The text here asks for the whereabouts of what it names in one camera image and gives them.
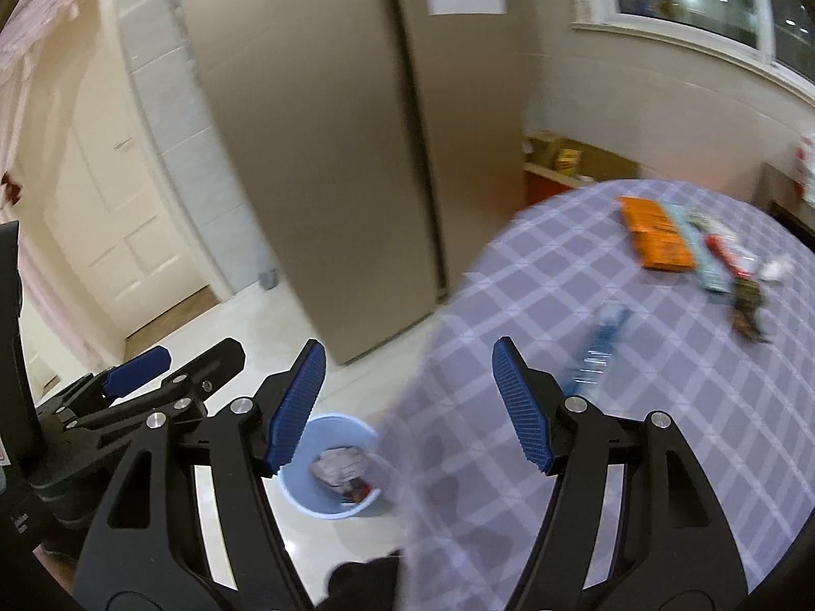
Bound white panel door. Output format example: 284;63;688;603
47;74;206;337

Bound light blue trash bin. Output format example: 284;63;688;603
279;412;381;520

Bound white tissue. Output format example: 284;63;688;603
758;255;794;283

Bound purple checked tablecloth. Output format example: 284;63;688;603
376;181;813;609

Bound window with white frame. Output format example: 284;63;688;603
572;0;813;103

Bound orange snack packet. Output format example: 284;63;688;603
619;196;696;273

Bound light teal wrapper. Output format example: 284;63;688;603
660;203;731;295

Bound red gift box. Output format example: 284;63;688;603
524;164;584;206

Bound blue toothpaste tube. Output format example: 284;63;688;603
563;302;633;396

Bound red white wrapper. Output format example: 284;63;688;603
704;233;753;280

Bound pink lace curtain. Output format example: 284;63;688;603
2;0;102;370

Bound white plastic bag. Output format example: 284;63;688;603
793;132;815;206

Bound small grey floor object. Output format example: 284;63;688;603
258;269;279;291

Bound trash inside bin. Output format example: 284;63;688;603
309;446;373;505

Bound cardboard boxes by wall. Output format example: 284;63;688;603
525;130;640;182

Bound person's black trouser leg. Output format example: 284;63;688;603
316;550;400;611

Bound dark wooden side cabinet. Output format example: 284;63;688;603
754;164;813;247

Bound gold double-door refrigerator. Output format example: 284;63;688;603
181;0;524;364

